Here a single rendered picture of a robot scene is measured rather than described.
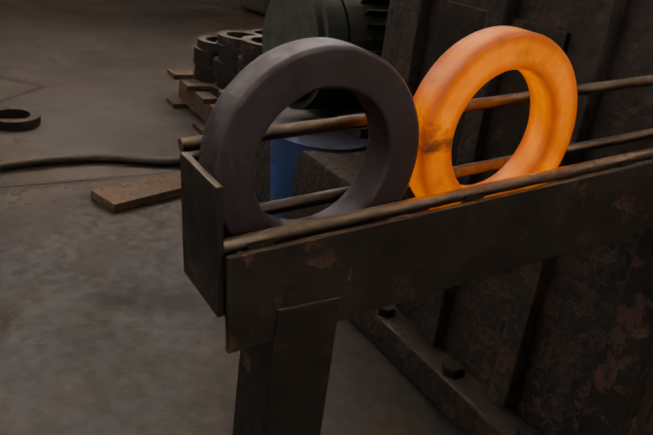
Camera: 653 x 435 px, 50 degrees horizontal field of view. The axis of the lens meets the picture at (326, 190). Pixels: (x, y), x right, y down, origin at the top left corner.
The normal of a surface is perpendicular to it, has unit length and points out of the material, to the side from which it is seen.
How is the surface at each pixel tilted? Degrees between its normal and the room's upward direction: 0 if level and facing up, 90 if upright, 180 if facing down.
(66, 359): 0
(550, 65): 90
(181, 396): 0
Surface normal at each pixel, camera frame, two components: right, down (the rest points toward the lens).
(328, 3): 0.44, -0.38
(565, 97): 0.51, 0.38
